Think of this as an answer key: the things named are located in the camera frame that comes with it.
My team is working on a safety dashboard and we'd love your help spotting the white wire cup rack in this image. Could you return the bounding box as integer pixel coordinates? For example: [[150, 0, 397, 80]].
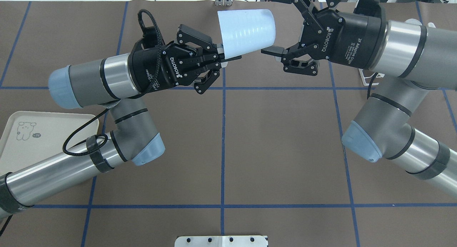
[[358, 69, 385, 86]]

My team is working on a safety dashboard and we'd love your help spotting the cream plastic tray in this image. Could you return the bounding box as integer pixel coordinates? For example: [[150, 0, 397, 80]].
[[0, 111, 95, 175]]

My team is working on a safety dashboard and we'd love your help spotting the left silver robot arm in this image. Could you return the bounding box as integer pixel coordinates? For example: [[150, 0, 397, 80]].
[[1, 23, 241, 219]]

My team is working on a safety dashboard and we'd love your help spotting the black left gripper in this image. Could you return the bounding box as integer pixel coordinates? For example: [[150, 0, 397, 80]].
[[128, 24, 242, 95]]

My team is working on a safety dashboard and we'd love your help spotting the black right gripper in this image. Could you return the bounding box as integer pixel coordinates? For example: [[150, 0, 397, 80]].
[[261, 0, 387, 76]]

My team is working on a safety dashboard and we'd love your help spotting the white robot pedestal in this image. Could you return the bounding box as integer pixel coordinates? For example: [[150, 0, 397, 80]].
[[174, 235, 269, 247]]

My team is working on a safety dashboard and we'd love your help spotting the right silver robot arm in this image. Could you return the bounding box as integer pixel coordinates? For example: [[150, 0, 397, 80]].
[[261, 0, 457, 197]]

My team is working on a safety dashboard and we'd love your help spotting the blue plastic cup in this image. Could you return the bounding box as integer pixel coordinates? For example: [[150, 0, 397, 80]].
[[217, 9, 276, 59]]

